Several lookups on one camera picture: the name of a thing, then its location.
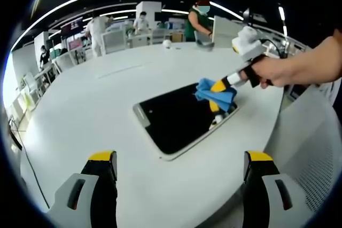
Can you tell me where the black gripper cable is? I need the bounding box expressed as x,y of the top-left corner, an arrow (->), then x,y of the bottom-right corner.
259,38 -> 288,59

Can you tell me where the white partition panel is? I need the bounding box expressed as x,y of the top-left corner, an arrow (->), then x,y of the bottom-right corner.
212,15 -> 243,49

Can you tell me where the blue cleaning cloth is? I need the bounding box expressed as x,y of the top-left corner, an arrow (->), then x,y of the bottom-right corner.
194,77 -> 238,113

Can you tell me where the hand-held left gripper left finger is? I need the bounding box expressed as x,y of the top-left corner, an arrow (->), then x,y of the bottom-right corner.
52,150 -> 119,228

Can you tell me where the person's right hand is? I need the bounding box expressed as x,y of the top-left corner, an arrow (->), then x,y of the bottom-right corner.
250,53 -> 298,90

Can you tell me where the grey mesh office chair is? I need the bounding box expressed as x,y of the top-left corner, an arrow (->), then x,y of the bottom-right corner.
263,96 -> 340,214

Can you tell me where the thin black cable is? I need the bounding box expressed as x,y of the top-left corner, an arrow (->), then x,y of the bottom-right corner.
9,120 -> 51,210

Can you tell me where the grey partition panel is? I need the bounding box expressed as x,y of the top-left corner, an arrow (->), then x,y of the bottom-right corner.
102,29 -> 127,54

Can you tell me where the purple display screen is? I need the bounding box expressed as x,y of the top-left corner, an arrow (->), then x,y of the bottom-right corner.
60,17 -> 84,36

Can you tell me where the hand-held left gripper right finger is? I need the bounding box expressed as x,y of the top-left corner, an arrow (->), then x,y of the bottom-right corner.
242,150 -> 306,228

